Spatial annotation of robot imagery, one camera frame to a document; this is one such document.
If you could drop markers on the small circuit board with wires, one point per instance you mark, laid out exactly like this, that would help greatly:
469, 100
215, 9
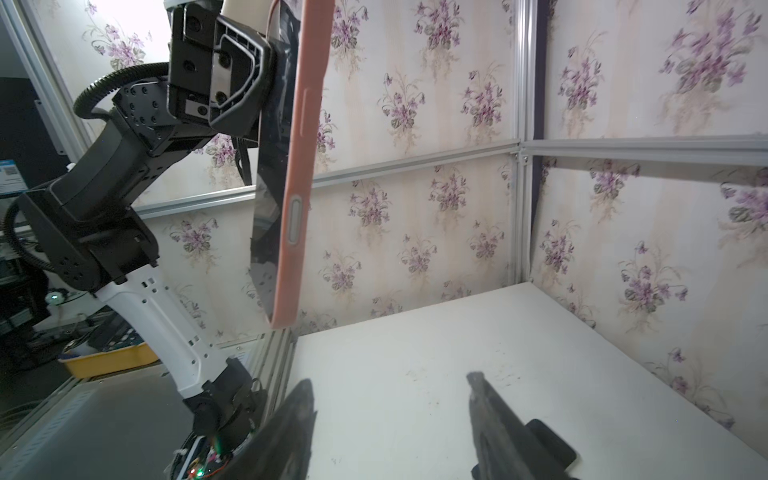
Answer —
198, 458

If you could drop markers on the yellow tray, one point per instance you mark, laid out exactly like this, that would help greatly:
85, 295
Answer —
105, 363

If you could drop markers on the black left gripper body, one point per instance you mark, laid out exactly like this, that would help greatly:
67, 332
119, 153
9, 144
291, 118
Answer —
220, 71

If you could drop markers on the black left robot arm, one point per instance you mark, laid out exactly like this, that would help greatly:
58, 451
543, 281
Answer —
82, 225

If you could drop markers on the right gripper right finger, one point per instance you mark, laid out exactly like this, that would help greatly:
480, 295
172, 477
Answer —
508, 448

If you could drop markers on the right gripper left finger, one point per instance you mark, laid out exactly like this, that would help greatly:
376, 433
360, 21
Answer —
282, 448

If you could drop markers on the pink-cased phone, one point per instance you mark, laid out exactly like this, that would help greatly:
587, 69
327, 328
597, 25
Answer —
300, 38

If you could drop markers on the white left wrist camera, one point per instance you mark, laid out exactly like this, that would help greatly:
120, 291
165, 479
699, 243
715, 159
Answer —
255, 14

